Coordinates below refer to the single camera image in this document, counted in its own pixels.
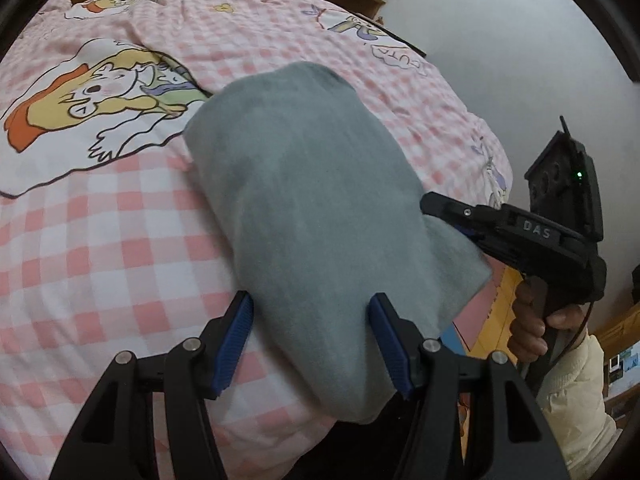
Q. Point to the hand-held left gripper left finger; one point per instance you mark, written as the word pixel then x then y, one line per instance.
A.
pixel 232 345

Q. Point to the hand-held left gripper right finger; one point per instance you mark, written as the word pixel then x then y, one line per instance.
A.
pixel 392 350

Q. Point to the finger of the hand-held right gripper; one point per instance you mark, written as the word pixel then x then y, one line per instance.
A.
pixel 450 207

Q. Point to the grey pants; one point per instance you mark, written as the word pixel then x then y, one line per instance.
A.
pixel 310 210

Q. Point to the person's right forearm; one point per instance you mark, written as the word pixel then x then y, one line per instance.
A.
pixel 580 410

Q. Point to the person's right hand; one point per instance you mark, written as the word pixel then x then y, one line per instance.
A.
pixel 525 335

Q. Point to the foam puzzle floor mat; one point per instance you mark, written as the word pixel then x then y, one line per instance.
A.
pixel 490 320

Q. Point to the pink checked printed blanket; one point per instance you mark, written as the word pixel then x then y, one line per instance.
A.
pixel 100 260

